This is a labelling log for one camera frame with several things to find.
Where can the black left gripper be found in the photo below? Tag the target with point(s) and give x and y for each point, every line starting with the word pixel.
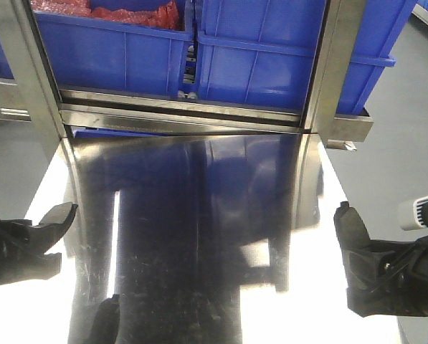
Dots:
pixel 14 234

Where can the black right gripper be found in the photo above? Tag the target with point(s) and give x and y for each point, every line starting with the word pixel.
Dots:
pixel 409 296

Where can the brake pad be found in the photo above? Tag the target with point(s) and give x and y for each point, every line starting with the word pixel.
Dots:
pixel 61 215
pixel 354 242

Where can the blue crate left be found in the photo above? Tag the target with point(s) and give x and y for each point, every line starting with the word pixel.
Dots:
pixel 110 55

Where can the large blue crate right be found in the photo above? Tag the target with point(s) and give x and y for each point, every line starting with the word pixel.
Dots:
pixel 262 52

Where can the red plastic bag in crate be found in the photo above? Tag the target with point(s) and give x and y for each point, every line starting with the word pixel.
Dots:
pixel 166 16

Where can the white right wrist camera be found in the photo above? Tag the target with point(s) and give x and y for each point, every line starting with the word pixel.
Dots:
pixel 413 214

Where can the steel shelf frame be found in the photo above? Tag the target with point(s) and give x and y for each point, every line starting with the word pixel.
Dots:
pixel 97 109

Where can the steel upright post left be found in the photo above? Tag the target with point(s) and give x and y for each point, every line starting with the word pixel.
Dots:
pixel 29 63

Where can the steel upright post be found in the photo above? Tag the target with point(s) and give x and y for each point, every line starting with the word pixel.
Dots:
pixel 29 63
pixel 337 38

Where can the steel upright post right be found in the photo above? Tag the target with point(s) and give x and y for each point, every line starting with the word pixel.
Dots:
pixel 337 38

